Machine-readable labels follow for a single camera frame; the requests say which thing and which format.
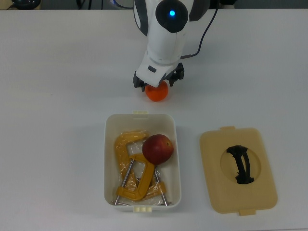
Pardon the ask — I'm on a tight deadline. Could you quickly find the orange toy fruit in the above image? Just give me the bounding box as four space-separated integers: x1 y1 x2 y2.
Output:
144 80 169 103

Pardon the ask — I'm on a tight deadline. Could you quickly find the red toy apple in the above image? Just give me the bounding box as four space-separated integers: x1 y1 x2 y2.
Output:
141 134 174 166

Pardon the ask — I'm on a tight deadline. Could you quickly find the black lid handle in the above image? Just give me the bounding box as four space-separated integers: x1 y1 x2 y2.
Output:
225 145 255 185

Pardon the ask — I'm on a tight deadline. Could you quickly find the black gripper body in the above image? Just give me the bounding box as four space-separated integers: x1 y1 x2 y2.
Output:
133 63 185 88

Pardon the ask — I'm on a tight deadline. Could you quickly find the bagged yellow C-clamp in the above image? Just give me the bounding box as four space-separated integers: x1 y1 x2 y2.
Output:
114 129 173 206

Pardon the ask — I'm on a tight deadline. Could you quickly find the black round background object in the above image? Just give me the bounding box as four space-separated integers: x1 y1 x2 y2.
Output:
11 0 41 10

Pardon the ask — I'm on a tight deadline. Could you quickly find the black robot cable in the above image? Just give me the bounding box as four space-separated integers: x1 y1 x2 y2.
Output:
180 4 220 60

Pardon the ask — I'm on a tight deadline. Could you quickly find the beige plastic box lid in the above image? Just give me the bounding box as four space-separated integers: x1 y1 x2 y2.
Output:
199 125 279 216

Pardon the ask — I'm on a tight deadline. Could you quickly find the white plastic container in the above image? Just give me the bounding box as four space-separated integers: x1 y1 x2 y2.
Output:
103 110 181 214

